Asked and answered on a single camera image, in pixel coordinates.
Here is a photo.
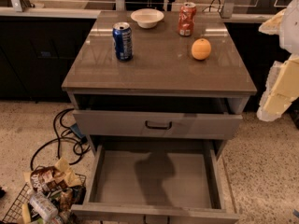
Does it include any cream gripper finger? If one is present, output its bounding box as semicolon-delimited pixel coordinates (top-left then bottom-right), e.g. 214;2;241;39
259;9;286;35
257;55;299;121

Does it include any orange fruit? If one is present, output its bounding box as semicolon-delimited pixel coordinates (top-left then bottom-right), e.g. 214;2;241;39
192;38;211;60

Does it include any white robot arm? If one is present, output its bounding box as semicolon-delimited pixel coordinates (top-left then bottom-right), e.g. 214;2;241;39
257;0;299;121

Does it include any grey drawer cabinet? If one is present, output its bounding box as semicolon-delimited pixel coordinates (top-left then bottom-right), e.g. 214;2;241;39
61;10;258;224

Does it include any grey top drawer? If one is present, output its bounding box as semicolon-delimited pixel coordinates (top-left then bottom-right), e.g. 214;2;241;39
73;110;242;140

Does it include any grey open middle drawer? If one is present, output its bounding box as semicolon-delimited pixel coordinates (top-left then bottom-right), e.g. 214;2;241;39
72;145;239;224

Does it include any red soda can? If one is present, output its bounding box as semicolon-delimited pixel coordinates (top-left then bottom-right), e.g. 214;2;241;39
178;2;196;36

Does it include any white bowl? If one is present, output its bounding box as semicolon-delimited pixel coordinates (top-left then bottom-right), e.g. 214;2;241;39
131;8;164;29

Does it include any blue soda can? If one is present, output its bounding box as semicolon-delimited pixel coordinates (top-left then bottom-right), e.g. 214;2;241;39
112;22;133;62

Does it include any brown snack bag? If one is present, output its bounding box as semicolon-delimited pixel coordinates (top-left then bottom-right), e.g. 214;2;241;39
24;157;82;192

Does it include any yellow banana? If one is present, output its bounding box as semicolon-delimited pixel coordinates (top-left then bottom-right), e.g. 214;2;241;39
21;203;31;224

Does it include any black background cable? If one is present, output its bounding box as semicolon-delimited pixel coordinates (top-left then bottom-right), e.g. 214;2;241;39
201;0;222;13

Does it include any black floor cable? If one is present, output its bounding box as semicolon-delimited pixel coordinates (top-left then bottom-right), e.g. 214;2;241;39
30;107;92;171

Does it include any black wire basket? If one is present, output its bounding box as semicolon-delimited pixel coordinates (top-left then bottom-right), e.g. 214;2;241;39
3;174;86;224

